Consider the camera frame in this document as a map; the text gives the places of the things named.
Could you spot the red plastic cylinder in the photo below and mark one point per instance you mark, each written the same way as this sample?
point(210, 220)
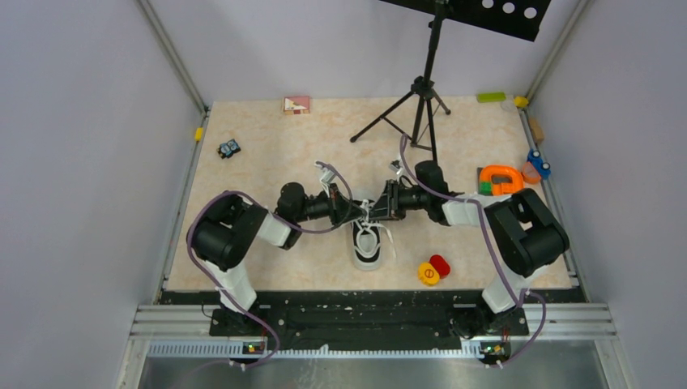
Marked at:
point(440, 265)

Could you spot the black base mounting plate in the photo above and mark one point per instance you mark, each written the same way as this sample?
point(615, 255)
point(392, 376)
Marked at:
point(361, 320)

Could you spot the small green block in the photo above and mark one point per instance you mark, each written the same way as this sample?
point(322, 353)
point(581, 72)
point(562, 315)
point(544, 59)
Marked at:
point(485, 188)

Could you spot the black white canvas sneaker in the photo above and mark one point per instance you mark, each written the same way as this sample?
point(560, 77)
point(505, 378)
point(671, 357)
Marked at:
point(367, 244)

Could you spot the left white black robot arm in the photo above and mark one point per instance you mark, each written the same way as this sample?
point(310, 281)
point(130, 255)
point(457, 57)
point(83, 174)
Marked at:
point(227, 227)

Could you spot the orange translucent cup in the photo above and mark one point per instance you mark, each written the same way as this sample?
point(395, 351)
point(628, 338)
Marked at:
point(530, 174)

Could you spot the black perforated stand tray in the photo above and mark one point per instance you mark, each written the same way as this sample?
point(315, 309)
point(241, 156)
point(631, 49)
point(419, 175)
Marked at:
point(519, 18)

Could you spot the yellow plastic cylinder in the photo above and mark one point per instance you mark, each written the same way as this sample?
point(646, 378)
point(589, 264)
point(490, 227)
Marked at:
point(427, 274)

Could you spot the pink tangram puzzle box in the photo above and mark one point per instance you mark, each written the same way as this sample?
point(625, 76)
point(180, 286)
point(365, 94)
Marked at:
point(294, 105)

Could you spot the green rectangular block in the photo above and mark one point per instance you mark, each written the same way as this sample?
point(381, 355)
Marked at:
point(490, 97)

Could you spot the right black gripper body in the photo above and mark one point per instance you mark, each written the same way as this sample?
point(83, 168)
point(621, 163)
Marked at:
point(398, 199)

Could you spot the small blue black toy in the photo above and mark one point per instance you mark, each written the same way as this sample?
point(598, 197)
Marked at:
point(228, 149)

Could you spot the white shoelace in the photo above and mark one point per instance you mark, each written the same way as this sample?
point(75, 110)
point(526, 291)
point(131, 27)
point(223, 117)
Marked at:
point(375, 228)

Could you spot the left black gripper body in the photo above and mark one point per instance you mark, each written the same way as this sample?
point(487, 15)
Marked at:
point(336, 214)

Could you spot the yellow corner block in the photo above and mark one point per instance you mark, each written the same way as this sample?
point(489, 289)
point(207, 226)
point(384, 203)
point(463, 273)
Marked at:
point(521, 102)

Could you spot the blue toy car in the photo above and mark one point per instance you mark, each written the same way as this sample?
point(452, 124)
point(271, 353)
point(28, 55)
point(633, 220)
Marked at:
point(542, 167)

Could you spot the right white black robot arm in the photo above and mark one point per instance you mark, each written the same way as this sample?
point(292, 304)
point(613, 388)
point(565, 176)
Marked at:
point(522, 236)

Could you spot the wooden block on frame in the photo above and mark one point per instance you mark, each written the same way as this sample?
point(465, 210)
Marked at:
point(537, 131)

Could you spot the white slotted cable duct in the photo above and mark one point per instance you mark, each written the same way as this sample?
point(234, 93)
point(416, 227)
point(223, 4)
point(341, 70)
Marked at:
point(230, 349)

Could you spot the black tripod stand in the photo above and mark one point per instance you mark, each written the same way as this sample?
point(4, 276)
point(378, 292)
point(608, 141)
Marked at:
point(423, 87)

